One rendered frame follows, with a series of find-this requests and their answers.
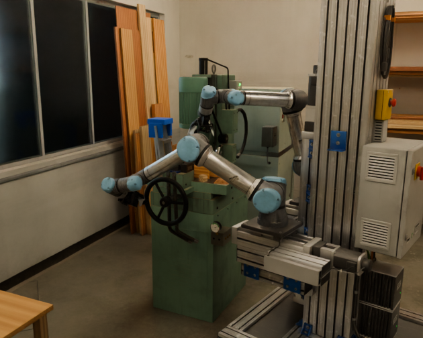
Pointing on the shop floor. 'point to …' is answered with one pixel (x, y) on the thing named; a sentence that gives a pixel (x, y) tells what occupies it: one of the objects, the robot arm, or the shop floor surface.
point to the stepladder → (157, 130)
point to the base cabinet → (196, 263)
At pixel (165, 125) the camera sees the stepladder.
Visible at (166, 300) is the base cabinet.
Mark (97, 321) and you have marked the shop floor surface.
